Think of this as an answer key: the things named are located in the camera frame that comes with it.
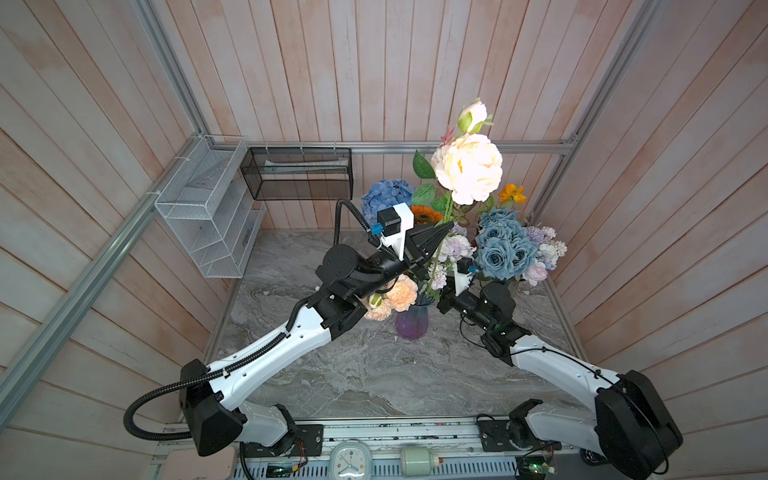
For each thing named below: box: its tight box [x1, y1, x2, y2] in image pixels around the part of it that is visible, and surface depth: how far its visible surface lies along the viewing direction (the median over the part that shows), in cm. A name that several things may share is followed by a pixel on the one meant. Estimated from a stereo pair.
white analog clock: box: [329, 440, 374, 480], surface depth 70 cm
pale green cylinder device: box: [401, 446, 440, 477], surface depth 65 cm
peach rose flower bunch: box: [364, 274, 418, 321], surface depth 60 cm
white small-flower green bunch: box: [420, 224, 477, 303], surface depth 67 cm
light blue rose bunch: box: [475, 207, 540, 281], surface depth 68 cm
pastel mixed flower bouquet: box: [523, 225, 567, 286], surface depth 77 cm
